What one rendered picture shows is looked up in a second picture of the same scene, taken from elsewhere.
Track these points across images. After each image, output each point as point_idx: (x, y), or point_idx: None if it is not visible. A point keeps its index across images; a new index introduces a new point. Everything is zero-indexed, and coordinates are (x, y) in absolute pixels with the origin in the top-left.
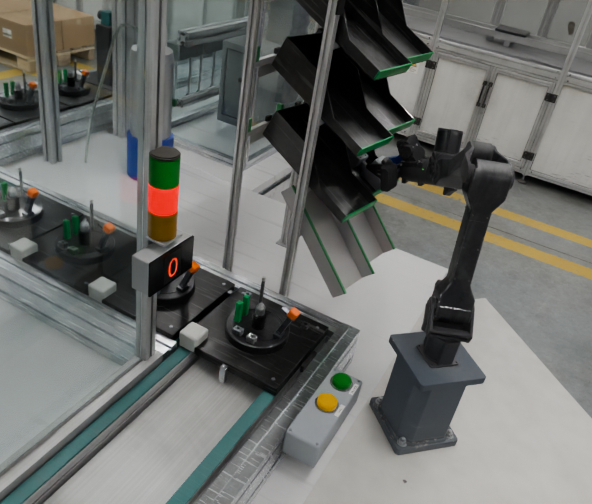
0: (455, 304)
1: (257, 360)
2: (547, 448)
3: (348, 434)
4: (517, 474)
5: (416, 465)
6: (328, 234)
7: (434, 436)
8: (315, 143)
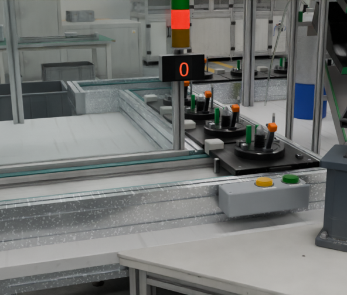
0: None
1: (241, 160)
2: None
3: (289, 228)
4: None
5: (326, 254)
6: None
7: None
8: (326, 13)
